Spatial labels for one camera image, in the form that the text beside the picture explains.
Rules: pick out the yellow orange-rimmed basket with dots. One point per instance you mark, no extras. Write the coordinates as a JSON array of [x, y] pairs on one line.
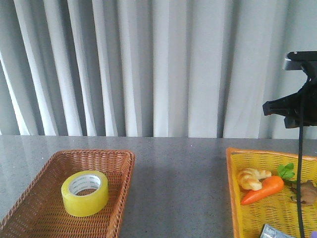
[[277, 210]]

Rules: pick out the purple object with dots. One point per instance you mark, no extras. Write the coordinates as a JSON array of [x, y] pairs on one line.
[[314, 234]]

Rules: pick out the brown toy frog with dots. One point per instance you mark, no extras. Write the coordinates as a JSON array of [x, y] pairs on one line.
[[308, 193]]

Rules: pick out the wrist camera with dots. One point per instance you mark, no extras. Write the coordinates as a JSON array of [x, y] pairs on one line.
[[294, 60]]

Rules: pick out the orange toy carrot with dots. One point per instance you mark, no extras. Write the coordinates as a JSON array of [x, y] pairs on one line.
[[271, 185]]

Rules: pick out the toy croissant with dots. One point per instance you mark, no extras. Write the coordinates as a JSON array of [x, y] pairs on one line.
[[250, 179]]

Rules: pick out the brown wicker basket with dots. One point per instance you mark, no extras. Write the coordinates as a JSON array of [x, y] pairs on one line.
[[39, 212]]

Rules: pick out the grey pleated curtain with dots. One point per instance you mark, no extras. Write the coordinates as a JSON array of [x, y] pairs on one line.
[[162, 68]]

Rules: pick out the yellow tape roll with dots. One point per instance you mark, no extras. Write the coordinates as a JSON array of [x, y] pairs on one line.
[[85, 193]]

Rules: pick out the grey printed packet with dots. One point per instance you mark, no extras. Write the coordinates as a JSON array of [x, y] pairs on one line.
[[269, 231]]

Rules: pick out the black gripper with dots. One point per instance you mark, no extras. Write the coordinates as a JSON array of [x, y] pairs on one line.
[[299, 105]]

